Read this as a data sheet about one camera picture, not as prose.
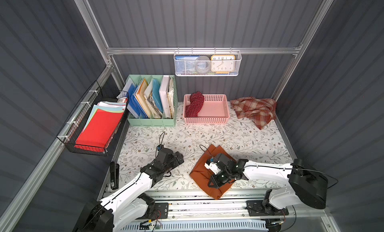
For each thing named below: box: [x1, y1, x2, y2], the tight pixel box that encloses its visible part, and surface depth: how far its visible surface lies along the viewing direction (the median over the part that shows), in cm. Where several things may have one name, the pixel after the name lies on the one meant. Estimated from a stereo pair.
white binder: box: [159, 75, 171, 119], surface depth 98 cm
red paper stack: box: [75, 101, 126, 148], surface depth 76 cm
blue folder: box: [128, 83, 148, 119], surface depth 101 cm
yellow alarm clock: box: [211, 54, 236, 74], surface depth 90 cm
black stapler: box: [109, 161, 120, 191], surface depth 86 cm
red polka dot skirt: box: [185, 90, 205, 118], surface depth 114 cm
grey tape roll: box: [195, 55, 212, 74], surface depth 89 cm
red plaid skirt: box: [230, 97, 277, 130], surface depth 112 cm
